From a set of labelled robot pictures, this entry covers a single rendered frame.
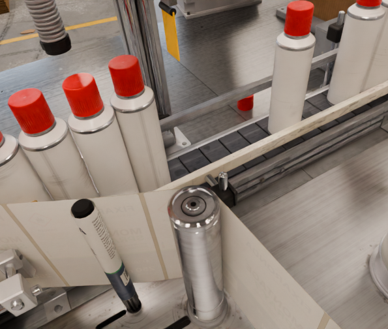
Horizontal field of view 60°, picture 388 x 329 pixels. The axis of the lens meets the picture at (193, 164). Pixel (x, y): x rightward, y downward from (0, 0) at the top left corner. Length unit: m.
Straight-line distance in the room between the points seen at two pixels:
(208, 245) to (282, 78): 0.31
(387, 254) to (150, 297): 0.26
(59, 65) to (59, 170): 0.63
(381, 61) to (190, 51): 0.48
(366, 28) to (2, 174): 0.51
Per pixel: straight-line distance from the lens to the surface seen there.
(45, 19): 0.43
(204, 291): 0.32
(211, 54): 0.92
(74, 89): 0.35
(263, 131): 0.58
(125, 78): 0.37
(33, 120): 0.36
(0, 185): 0.40
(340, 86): 0.63
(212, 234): 0.25
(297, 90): 0.51
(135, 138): 0.41
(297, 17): 0.47
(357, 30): 0.59
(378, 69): 0.67
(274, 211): 0.47
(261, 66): 0.86
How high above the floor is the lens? 1.26
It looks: 46 degrees down
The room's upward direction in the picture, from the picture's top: 7 degrees counter-clockwise
